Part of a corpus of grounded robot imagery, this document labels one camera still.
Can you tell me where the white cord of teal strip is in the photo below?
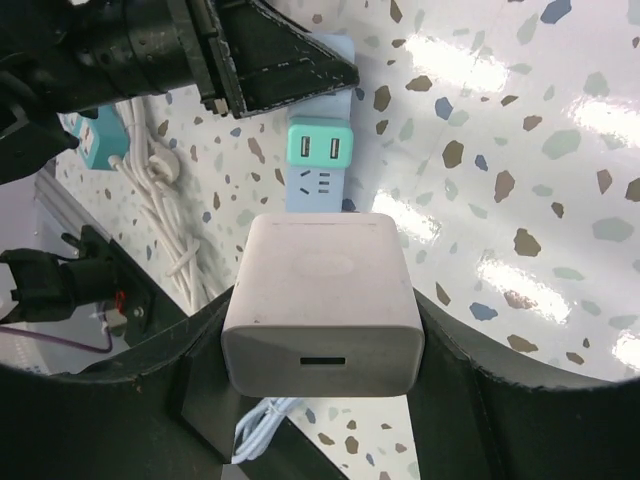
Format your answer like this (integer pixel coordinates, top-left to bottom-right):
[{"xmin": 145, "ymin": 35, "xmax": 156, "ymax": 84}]
[{"xmin": 107, "ymin": 97, "xmax": 221, "ymax": 311}]

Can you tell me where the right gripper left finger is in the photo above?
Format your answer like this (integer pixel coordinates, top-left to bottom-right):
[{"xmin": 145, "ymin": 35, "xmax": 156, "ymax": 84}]
[{"xmin": 1, "ymin": 293, "xmax": 230, "ymax": 479}]

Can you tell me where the white charger cube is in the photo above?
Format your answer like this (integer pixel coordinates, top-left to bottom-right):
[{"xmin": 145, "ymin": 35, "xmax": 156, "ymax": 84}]
[{"xmin": 221, "ymin": 213, "xmax": 425, "ymax": 398}]

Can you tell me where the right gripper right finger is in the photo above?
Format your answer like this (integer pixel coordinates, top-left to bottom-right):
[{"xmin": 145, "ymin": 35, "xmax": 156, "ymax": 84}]
[{"xmin": 407, "ymin": 294, "xmax": 639, "ymax": 479}]

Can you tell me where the blue power strip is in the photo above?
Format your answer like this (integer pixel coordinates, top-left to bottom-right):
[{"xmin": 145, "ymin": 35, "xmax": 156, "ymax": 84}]
[{"xmin": 284, "ymin": 32, "xmax": 357, "ymax": 216}]

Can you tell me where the aluminium frame rail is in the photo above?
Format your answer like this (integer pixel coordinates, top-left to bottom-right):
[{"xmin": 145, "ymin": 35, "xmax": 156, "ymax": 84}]
[{"xmin": 35, "ymin": 170, "xmax": 111, "ymax": 240}]

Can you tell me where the teal power strip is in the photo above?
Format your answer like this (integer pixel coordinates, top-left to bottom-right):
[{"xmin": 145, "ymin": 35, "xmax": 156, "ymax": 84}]
[{"xmin": 60, "ymin": 105, "xmax": 130, "ymax": 171}]

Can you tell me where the light blue plug adapter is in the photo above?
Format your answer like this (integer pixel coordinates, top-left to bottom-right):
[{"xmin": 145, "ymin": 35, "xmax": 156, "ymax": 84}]
[{"xmin": 286, "ymin": 116, "xmax": 354, "ymax": 169}]

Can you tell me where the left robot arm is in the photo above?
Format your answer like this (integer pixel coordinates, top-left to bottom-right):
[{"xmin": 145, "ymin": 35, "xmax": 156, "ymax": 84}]
[{"xmin": 1, "ymin": 0, "xmax": 359, "ymax": 183}]

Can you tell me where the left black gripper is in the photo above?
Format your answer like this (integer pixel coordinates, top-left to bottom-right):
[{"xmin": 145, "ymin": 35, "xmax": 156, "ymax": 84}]
[{"xmin": 64, "ymin": 1, "xmax": 359, "ymax": 118}]

